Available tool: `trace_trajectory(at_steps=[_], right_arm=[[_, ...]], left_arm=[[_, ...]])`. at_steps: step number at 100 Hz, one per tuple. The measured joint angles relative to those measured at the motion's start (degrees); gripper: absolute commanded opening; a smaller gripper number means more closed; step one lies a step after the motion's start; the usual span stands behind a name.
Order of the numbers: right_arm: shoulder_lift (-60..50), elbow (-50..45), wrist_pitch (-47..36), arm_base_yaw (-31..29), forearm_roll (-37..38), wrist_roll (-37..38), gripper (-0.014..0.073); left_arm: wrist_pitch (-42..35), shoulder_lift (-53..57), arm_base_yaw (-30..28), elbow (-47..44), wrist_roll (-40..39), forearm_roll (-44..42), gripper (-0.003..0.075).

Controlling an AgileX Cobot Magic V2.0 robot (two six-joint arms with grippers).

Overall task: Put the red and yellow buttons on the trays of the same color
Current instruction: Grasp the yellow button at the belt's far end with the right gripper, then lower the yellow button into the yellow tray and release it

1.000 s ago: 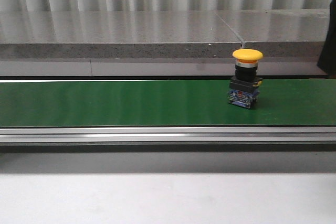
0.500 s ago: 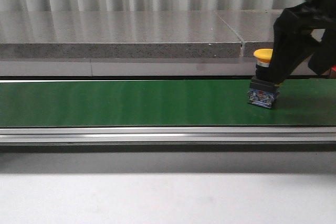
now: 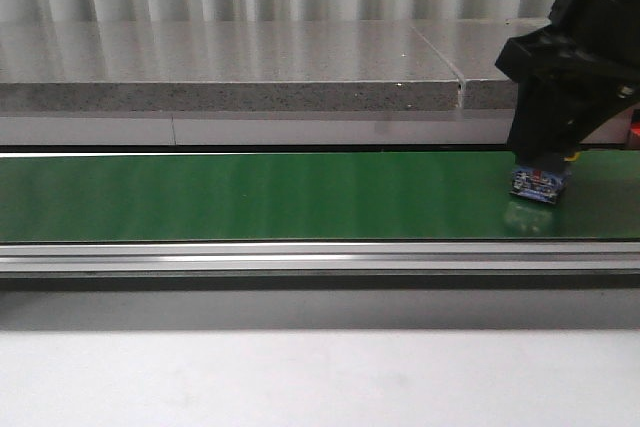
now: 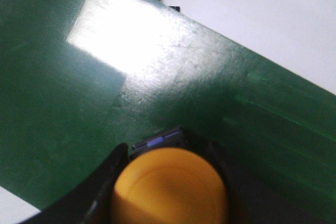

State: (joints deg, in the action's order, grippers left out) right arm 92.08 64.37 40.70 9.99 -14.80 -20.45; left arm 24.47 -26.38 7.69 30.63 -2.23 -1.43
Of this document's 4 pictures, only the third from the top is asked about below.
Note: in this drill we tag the green conveyor belt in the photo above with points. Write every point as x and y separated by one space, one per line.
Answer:
308 196

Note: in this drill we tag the grey stone slab right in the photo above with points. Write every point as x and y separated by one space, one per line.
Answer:
470 48

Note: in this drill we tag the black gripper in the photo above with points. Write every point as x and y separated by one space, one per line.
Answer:
598 37

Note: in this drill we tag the grey stone slab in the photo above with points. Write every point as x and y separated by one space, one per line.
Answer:
470 48
308 66

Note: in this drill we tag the grey stone slab left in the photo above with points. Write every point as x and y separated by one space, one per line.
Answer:
308 66

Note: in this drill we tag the red orange plate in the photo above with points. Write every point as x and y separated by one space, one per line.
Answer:
633 140

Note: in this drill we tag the yellow mushroom push button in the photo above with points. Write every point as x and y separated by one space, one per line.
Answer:
543 177

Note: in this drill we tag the aluminium conveyor frame rail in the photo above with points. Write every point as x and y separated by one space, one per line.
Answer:
321 257

